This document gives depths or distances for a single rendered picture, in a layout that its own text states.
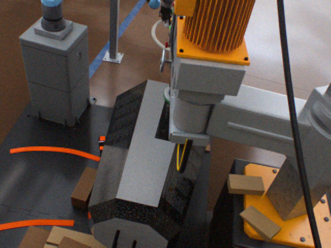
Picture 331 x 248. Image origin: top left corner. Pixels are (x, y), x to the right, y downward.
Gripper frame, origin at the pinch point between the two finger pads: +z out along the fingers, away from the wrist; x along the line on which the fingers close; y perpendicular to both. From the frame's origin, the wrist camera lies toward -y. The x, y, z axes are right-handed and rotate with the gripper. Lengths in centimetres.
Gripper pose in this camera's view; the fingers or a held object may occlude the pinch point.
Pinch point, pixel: (167, 26)
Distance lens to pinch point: 317.6
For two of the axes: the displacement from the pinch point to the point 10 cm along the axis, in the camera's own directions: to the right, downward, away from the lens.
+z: -1.0, 6.4, 7.6
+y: -8.8, 3.1, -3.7
